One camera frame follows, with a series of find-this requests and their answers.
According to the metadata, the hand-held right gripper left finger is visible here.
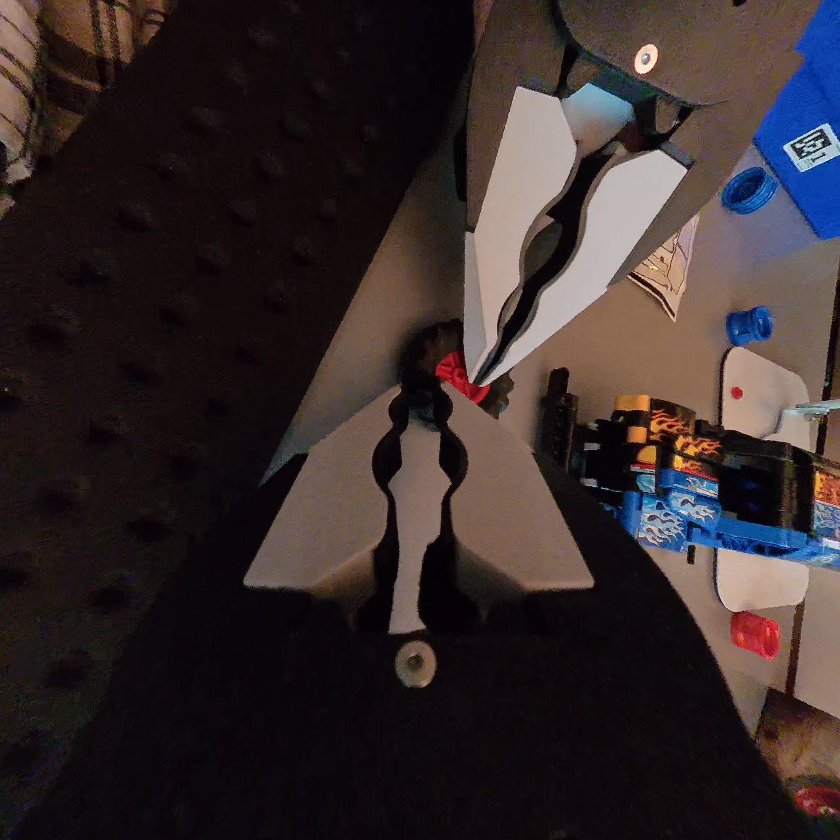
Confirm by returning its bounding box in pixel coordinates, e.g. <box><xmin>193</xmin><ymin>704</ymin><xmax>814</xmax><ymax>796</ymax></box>
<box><xmin>244</xmin><ymin>386</ymin><xmax>403</xmax><ymax>619</ymax></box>

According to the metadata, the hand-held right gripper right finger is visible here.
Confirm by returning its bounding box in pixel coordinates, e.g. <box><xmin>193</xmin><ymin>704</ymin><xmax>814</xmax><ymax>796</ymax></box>
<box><xmin>441</xmin><ymin>385</ymin><xmax>595</xmax><ymax>622</ymax></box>

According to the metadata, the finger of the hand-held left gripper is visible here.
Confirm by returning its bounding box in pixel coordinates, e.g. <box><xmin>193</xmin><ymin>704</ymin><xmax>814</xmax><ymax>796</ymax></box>
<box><xmin>488</xmin><ymin>151</ymin><xmax>690</xmax><ymax>387</ymax></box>
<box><xmin>462</xmin><ymin>85</ymin><xmax>580</xmax><ymax>387</ymax></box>

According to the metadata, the black toy wheel red rim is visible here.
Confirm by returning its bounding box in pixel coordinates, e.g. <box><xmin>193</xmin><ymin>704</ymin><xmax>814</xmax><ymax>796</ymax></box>
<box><xmin>399</xmin><ymin>320</ymin><xmax>514</xmax><ymax>422</ymax></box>

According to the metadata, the blue black toy monster truck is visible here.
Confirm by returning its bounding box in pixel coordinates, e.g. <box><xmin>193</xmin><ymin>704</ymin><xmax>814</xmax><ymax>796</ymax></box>
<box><xmin>538</xmin><ymin>367</ymin><xmax>840</xmax><ymax>569</ymax></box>

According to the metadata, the white sticker sheet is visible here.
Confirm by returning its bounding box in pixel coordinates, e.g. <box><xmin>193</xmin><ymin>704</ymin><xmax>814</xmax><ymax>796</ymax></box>
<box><xmin>626</xmin><ymin>215</ymin><xmax>700</xmax><ymax>322</ymax></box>

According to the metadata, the blue plastic bin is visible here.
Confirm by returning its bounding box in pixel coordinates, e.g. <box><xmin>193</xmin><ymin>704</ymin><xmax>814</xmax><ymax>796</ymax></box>
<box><xmin>752</xmin><ymin>0</ymin><xmax>840</xmax><ymax>241</ymax></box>

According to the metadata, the blue toy wheel rim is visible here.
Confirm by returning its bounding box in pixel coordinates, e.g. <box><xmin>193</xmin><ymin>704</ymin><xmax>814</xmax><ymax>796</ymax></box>
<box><xmin>725</xmin><ymin>306</ymin><xmax>774</xmax><ymax>346</ymax></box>
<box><xmin>721</xmin><ymin>167</ymin><xmax>778</xmax><ymax>216</ymax></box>

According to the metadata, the black studded mat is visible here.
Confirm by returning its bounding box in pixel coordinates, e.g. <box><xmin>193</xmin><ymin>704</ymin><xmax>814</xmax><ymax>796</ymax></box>
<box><xmin>0</xmin><ymin>0</ymin><xmax>475</xmax><ymax>840</ymax></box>

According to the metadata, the plaid shirt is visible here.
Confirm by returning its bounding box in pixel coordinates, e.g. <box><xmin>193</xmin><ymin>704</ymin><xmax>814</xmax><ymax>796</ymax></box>
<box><xmin>0</xmin><ymin>0</ymin><xmax>173</xmax><ymax>219</ymax></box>

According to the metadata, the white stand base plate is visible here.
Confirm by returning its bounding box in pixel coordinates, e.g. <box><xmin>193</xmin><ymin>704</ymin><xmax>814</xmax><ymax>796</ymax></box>
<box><xmin>714</xmin><ymin>346</ymin><xmax>840</xmax><ymax>613</ymax></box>

